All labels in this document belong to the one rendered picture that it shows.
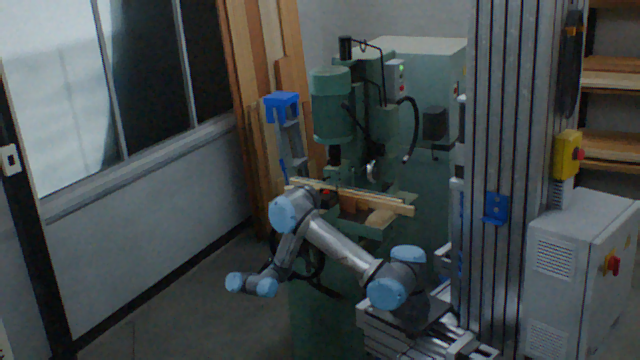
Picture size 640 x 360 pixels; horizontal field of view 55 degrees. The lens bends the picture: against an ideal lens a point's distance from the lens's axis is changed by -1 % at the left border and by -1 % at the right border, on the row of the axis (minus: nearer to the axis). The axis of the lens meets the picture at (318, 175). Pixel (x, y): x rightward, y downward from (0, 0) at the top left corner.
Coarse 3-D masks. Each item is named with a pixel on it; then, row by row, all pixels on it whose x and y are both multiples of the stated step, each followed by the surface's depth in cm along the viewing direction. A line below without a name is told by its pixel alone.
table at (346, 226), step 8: (272, 200) 287; (368, 208) 272; (344, 216) 266; (352, 216) 266; (360, 216) 265; (368, 216) 265; (400, 216) 266; (336, 224) 266; (344, 224) 264; (352, 224) 261; (360, 224) 259; (392, 224) 260; (400, 224) 267; (344, 232) 265; (352, 232) 263; (360, 232) 260; (368, 232) 258; (376, 232) 255; (384, 232) 255; (392, 232) 261
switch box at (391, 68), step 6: (396, 60) 279; (402, 60) 278; (384, 66) 275; (390, 66) 274; (396, 66) 273; (402, 66) 278; (384, 72) 276; (390, 72) 275; (396, 72) 274; (402, 72) 279; (384, 78) 277; (390, 78) 276; (396, 78) 275; (402, 78) 280; (390, 84) 277; (396, 84) 276; (402, 84) 281; (390, 90) 278; (396, 90) 277; (390, 96) 279; (396, 96) 278
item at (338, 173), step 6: (342, 162) 279; (348, 162) 279; (324, 168) 274; (330, 168) 273; (336, 168) 273; (342, 168) 275; (348, 168) 279; (324, 174) 275; (330, 174) 273; (336, 174) 271; (342, 174) 276; (348, 174) 280; (330, 180) 274; (336, 180) 273; (342, 180) 277
